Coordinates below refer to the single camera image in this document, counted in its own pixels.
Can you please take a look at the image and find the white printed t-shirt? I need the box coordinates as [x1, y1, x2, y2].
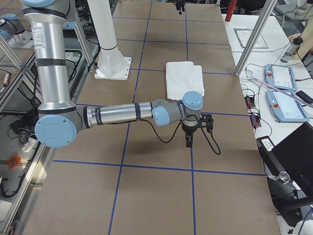
[166, 61, 205, 100]

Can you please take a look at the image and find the black laptop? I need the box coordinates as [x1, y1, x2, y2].
[256, 122, 313, 196]

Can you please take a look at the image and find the aluminium frame post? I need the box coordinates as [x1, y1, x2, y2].
[234, 0, 277, 76]

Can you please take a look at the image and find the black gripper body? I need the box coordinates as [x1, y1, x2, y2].
[175, 0, 185, 7]
[182, 117, 198, 136]

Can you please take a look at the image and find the white power strip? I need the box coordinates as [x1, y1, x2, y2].
[21, 138, 38, 153]

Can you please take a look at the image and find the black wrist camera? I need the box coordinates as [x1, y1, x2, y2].
[200, 114, 214, 134]

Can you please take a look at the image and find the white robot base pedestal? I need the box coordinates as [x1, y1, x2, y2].
[88, 0, 132, 81]

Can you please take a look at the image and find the upper blue teach pendant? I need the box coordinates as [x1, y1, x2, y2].
[265, 64, 297, 91]

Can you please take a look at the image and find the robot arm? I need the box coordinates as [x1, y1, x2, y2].
[21, 0, 203, 148]

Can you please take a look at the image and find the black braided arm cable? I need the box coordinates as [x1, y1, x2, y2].
[144, 117, 222, 156]

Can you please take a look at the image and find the orange connector block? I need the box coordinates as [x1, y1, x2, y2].
[245, 96, 256, 109]
[249, 114, 262, 129]

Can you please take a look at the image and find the lower blue teach pendant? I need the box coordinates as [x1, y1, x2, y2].
[266, 91, 310, 123]

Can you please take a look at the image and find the orange floor device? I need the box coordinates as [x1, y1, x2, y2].
[5, 155, 22, 169]

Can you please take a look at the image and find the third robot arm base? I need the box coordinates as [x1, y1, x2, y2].
[0, 13, 33, 49]

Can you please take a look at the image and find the clear water bottle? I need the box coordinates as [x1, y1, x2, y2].
[280, 36, 303, 63]

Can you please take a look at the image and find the black smartphone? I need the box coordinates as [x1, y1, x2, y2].
[296, 91, 313, 104]

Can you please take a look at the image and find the red bottle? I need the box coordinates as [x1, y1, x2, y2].
[225, 0, 237, 22]

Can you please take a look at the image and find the blue teach pendant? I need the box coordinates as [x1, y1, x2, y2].
[266, 91, 310, 123]
[265, 64, 297, 91]

